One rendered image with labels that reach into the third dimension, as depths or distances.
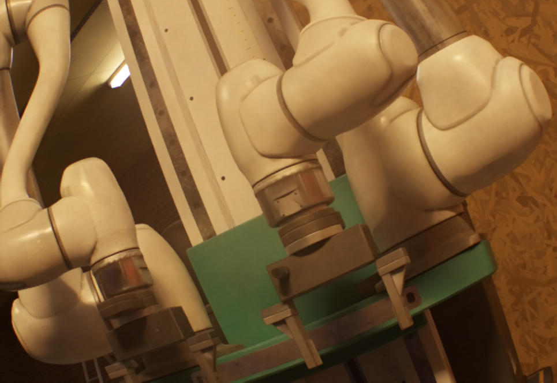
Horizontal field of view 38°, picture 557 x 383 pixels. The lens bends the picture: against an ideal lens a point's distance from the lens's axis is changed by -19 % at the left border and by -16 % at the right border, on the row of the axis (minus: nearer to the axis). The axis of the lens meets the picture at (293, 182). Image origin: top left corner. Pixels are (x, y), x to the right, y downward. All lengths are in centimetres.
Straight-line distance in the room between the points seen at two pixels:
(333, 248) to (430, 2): 42
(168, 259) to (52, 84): 38
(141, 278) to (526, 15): 181
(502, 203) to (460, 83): 167
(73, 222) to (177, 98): 54
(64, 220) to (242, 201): 54
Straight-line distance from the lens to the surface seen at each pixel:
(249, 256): 162
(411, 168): 138
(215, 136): 174
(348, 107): 110
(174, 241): 365
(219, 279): 164
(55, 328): 154
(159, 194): 992
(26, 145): 142
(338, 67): 109
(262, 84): 118
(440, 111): 133
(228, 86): 120
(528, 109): 130
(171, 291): 153
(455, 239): 140
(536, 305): 296
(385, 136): 140
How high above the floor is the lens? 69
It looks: 9 degrees up
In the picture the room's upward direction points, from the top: 24 degrees counter-clockwise
